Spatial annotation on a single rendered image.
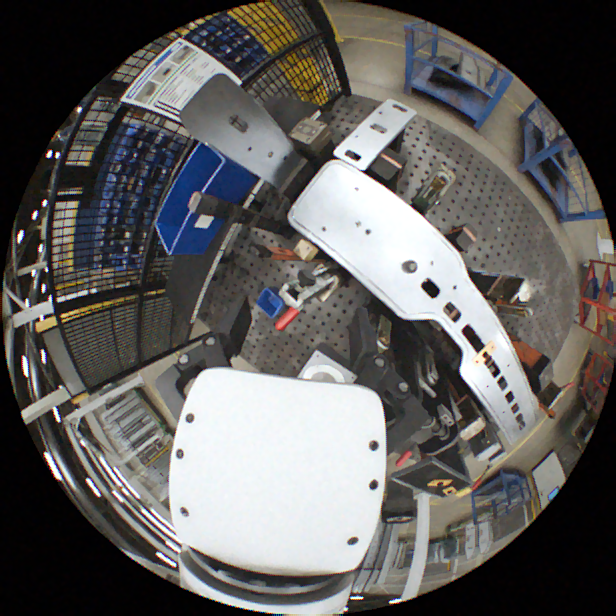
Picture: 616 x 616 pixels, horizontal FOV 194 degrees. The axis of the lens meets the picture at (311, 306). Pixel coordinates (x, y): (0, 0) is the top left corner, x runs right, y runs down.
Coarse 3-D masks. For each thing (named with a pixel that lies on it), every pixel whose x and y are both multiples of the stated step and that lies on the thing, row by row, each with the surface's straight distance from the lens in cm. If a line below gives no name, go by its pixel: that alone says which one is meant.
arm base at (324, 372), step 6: (312, 366) 79; (318, 366) 79; (324, 366) 78; (330, 366) 78; (306, 372) 82; (312, 372) 81; (318, 372) 80; (324, 372) 79; (330, 372) 79; (336, 372) 79; (306, 378) 84; (312, 378) 78; (318, 378) 75; (324, 378) 75; (330, 378) 77; (336, 378) 80; (342, 378) 80
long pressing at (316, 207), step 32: (320, 192) 49; (352, 192) 48; (384, 192) 48; (320, 224) 47; (352, 224) 45; (384, 224) 45; (416, 224) 47; (352, 256) 44; (384, 256) 44; (416, 256) 46; (448, 256) 48; (384, 288) 44; (416, 288) 46; (448, 288) 49; (448, 320) 50; (480, 320) 55; (512, 352) 69; (480, 384) 67; (512, 384) 78; (512, 416) 93
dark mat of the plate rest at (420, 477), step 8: (432, 464) 60; (408, 472) 62; (416, 472) 63; (424, 472) 64; (432, 472) 65; (440, 472) 67; (448, 472) 69; (400, 480) 67; (408, 480) 67; (416, 480) 68; (424, 480) 70; (432, 480) 71; (456, 480) 78; (464, 480) 82; (424, 488) 77; (432, 488) 79; (440, 488) 81; (456, 488) 87; (440, 496) 91
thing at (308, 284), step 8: (304, 272) 24; (312, 272) 33; (320, 272) 36; (296, 280) 27; (304, 280) 23; (312, 280) 24; (320, 280) 35; (328, 280) 35; (288, 288) 25; (296, 288) 25; (304, 288) 25; (312, 288) 30; (320, 288) 30; (288, 296) 25; (296, 296) 26; (304, 296) 25; (312, 296) 28; (288, 304) 26; (296, 304) 25
